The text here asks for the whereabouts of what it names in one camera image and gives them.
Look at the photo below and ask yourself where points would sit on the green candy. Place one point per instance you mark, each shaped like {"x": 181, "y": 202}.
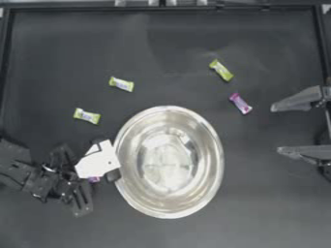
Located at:
{"x": 87, "y": 116}
{"x": 221, "y": 70}
{"x": 120, "y": 84}

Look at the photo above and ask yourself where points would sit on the steel bowl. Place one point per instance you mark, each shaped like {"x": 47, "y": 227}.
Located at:
{"x": 168, "y": 200}

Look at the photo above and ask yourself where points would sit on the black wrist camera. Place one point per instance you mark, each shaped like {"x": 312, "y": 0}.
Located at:
{"x": 112, "y": 176}

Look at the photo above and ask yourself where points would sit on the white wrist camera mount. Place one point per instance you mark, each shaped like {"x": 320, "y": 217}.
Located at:
{"x": 96, "y": 161}

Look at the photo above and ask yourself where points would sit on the black table frame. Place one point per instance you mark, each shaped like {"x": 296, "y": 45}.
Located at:
{"x": 85, "y": 6}

